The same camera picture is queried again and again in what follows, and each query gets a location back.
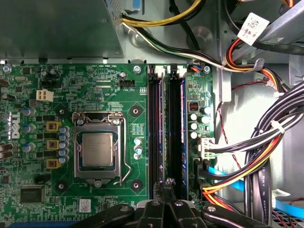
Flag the silver metal drive cage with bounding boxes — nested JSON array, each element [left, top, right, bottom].
[[234, 0, 304, 63]]

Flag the green motherboard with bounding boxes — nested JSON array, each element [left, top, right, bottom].
[[0, 62, 214, 228]]

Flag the white power connector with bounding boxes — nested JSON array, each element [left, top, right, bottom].
[[36, 88, 54, 103]]

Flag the white barcode tag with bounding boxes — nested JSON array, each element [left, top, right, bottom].
[[237, 12, 270, 46]]

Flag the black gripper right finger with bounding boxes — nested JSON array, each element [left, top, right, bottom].
[[165, 177, 270, 228]]

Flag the CPU socket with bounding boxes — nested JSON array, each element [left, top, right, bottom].
[[72, 110, 126, 189]]

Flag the multicolour power wire bundle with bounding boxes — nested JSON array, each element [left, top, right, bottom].
[[121, 21, 293, 95]]

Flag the yellow black power wires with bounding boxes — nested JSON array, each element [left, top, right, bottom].
[[121, 0, 205, 29]]

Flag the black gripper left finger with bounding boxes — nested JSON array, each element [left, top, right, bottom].
[[70, 181, 170, 228]]

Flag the blue expansion slot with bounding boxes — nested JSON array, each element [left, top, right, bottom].
[[9, 221, 80, 228]]

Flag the dark RAM stick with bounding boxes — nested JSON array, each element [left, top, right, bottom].
[[156, 72, 166, 185], [180, 77, 190, 198]]

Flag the black camera cable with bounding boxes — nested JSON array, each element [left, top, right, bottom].
[[244, 152, 274, 228]]

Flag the black PC case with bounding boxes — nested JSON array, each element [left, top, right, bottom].
[[0, 0, 304, 228]]

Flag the metal socket cover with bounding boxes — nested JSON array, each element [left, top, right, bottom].
[[74, 123, 121, 179]]

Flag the grey power supply unit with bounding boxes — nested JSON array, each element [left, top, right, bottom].
[[0, 0, 126, 59]]

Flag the black RAM slot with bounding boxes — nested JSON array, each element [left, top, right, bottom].
[[155, 65, 166, 186], [147, 64, 158, 199], [169, 63, 181, 199], [180, 65, 190, 199]]

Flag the wire locking lever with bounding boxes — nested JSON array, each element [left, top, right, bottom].
[[72, 111, 132, 186]]

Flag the black wire bundle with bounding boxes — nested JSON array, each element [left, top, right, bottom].
[[209, 80, 304, 167]]

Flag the blue flat data wire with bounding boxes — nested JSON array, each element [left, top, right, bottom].
[[207, 166, 304, 216]]

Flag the orange red yellow wires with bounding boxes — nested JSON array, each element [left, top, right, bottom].
[[203, 133, 285, 212]]

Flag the silver CPU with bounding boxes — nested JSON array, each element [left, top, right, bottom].
[[82, 133, 114, 167]]

